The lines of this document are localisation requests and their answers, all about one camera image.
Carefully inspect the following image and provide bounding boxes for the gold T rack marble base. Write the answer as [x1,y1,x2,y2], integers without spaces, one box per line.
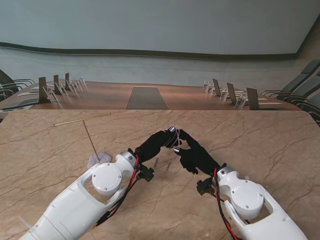
[52,113,113,168]

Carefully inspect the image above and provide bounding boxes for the dark grey laptop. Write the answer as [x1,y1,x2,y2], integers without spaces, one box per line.
[0,97,40,111]

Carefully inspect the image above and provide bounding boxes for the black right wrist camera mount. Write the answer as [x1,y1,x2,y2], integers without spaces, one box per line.
[196,177,216,196]

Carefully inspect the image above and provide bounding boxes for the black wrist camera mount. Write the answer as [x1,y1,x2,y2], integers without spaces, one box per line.
[136,163,155,183]
[196,177,216,196]

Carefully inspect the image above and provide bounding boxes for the brown conference table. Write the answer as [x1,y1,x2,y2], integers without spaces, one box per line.
[0,79,303,112]

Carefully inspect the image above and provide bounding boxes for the red black right arm cable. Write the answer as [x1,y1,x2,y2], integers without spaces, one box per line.
[212,168,241,240]

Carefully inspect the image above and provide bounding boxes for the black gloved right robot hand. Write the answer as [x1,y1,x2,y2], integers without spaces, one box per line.
[173,128,223,176]

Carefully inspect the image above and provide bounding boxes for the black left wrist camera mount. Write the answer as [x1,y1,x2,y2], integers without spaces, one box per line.
[136,163,155,183]

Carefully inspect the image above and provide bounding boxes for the dark conference chair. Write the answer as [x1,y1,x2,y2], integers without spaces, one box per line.
[261,59,320,98]
[0,69,36,91]
[297,93,320,126]
[282,74,320,106]
[0,86,16,102]

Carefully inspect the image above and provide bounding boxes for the red black arm cable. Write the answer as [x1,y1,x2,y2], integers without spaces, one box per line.
[212,168,241,240]
[92,153,141,230]

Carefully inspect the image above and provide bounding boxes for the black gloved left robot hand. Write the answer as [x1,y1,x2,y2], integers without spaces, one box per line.
[134,126,183,161]

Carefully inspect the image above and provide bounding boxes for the red black left arm cable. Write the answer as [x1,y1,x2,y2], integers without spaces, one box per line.
[92,153,141,230]

